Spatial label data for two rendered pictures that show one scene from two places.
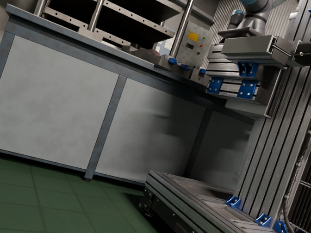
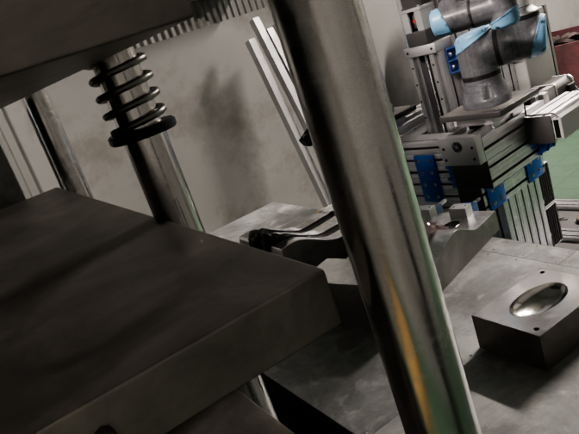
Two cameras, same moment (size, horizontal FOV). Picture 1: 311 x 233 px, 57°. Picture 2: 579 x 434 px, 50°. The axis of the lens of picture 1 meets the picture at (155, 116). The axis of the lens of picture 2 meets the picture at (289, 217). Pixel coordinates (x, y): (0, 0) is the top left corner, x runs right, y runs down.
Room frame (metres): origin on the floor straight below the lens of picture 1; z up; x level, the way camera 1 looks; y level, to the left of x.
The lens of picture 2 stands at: (2.33, 1.55, 1.47)
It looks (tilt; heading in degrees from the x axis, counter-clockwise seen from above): 17 degrees down; 265
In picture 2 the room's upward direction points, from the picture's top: 19 degrees counter-clockwise
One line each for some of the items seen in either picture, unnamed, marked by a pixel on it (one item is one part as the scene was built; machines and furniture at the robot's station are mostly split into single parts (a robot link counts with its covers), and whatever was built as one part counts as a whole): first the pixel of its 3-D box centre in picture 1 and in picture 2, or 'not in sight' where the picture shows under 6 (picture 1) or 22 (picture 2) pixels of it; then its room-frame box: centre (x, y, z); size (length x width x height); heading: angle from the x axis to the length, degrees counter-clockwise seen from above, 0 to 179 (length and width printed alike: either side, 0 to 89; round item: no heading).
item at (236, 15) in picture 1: (236, 19); not in sight; (1.96, -0.30, 1.31); 0.09 x 0.08 x 0.11; 75
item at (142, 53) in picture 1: (153, 61); (404, 253); (1.97, 0.14, 0.85); 0.50 x 0.26 x 0.11; 39
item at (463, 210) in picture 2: (173, 61); (469, 207); (1.73, 0.00, 0.85); 0.13 x 0.05 x 0.05; 39
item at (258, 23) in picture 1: (251, 28); (484, 87); (1.46, -0.31, 1.09); 0.15 x 0.15 x 0.10
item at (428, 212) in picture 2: (185, 67); (434, 209); (1.79, -0.08, 0.85); 0.13 x 0.05 x 0.05; 39
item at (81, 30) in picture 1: (88, 39); (543, 315); (1.86, 0.58, 0.83); 0.20 x 0.15 x 0.07; 21
